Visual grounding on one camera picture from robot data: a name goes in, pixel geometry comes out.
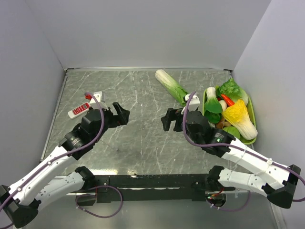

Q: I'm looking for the yellow napa cabbage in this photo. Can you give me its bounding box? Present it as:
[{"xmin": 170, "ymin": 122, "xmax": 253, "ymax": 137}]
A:
[{"xmin": 222, "ymin": 99, "xmax": 258, "ymax": 140}]

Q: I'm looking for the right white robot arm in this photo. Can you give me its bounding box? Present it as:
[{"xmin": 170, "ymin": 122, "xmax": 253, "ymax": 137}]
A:
[{"xmin": 161, "ymin": 108, "xmax": 301, "ymax": 209}]

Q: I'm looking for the brown mushroom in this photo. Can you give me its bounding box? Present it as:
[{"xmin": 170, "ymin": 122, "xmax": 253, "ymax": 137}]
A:
[{"xmin": 215, "ymin": 116, "xmax": 231, "ymax": 129}]

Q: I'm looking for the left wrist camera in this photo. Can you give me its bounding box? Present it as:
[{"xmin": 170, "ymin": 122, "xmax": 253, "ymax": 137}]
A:
[{"xmin": 85, "ymin": 91, "xmax": 108, "ymax": 110}]

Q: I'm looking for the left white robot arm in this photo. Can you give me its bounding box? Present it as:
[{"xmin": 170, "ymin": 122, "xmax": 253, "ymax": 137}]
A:
[{"xmin": 0, "ymin": 102, "xmax": 130, "ymax": 228}]

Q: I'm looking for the round green cabbage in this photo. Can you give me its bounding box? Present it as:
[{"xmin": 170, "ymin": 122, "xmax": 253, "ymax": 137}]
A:
[{"xmin": 223, "ymin": 126, "xmax": 241, "ymax": 140}]

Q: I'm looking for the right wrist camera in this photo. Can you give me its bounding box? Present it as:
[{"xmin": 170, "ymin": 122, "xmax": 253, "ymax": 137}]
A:
[{"xmin": 181, "ymin": 94, "xmax": 200, "ymax": 115}]

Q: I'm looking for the white mushroom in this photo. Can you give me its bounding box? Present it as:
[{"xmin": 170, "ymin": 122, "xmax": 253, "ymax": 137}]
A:
[{"xmin": 219, "ymin": 100, "xmax": 227, "ymax": 112}]

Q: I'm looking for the bok choy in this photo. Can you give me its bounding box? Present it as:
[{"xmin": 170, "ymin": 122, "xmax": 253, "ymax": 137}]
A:
[{"xmin": 204, "ymin": 87, "xmax": 223, "ymax": 114}]

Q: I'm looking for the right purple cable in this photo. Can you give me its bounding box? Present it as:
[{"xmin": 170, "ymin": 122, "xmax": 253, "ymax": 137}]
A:
[{"xmin": 182, "ymin": 91, "xmax": 305, "ymax": 212}]

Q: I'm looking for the green lettuce head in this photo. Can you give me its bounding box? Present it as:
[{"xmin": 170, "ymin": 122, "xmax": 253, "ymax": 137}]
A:
[{"xmin": 216, "ymin": 78, "xmax": 249, "ymax": 105}]

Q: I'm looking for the white remote control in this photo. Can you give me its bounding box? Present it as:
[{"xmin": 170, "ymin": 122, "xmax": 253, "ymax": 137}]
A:
[{"xmin": 68, "ymin": 102, "xmax": 91, "ymax": 119}]

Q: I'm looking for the long green napa cabbage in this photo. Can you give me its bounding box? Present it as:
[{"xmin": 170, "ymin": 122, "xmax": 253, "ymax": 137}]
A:
[{"xmin": 155, "ymin": 69, "xmax": 188, "ymax": 107}]

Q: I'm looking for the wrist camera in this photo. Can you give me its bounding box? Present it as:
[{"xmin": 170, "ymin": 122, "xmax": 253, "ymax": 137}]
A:
[
  {"xmin": 181, "ymin": 94, "xmax": 200, "ymax": 115},
  {"xmin": 85, "ymin": 91, "xmax": 108, "ymax": 110}
]

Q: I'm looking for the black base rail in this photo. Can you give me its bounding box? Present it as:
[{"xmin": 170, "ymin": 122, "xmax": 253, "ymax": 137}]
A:
[{"xmin": 65, "ymin": 173, "xmax": 236, "ymax": 205}]

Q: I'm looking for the red chili pepper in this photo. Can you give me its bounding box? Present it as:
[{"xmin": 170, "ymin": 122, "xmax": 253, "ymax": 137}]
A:
[{"xmin": 221, "ymin": 94, "xmax": 234, "ymax": 106}]

